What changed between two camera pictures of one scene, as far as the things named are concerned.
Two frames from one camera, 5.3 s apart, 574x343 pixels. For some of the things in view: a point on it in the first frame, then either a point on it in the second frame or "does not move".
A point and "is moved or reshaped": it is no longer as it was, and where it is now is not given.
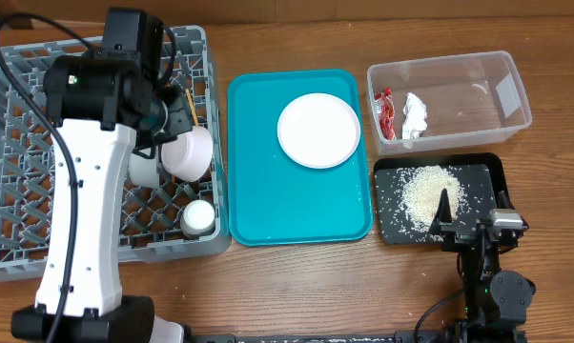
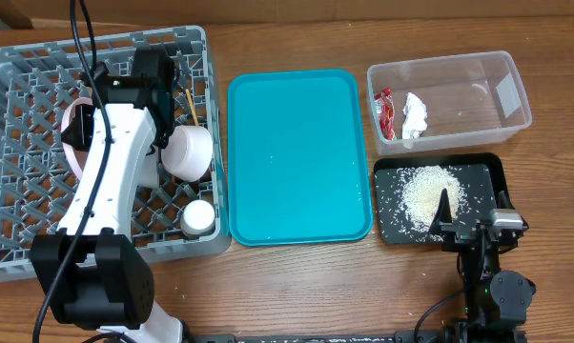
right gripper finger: [442, 219] does not move
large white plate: [318, 131] is moved or reshaped
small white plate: [143, 171] does not move
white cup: [197, 217] does not move
